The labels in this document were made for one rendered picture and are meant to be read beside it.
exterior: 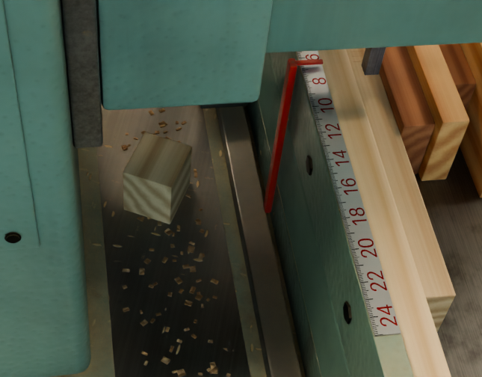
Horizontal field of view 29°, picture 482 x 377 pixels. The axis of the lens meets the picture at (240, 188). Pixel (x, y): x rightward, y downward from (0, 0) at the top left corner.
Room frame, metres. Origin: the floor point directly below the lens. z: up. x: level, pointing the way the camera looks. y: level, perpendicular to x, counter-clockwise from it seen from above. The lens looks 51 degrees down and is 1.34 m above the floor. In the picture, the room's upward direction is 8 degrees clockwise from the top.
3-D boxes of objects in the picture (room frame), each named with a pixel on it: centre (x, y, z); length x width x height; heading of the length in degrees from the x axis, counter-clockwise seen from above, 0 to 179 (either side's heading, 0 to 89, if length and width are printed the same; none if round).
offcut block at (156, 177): (0.41, 0.06, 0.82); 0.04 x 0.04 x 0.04; 77
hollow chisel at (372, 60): (0.42, -0.07, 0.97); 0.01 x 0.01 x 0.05; 15
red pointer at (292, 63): (0.41, -0.03, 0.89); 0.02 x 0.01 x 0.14; 105
